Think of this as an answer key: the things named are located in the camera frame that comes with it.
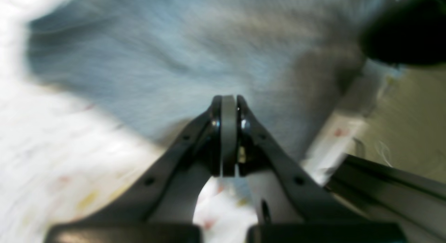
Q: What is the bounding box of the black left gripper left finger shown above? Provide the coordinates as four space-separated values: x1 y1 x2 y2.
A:
44 96 222 243

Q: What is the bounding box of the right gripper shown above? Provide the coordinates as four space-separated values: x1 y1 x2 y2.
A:
359 0 446 66

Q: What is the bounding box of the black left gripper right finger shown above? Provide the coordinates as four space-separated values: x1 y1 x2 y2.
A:
222 96 406 243

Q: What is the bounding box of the grey t-shirt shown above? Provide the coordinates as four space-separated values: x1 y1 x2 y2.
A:
27 0 395 161

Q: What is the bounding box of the terrazzo patterned tablecloth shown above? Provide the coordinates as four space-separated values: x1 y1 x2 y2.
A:
0 0 394 243

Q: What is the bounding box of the black aluminium frame rail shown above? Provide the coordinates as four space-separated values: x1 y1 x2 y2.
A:
326 155 446 243

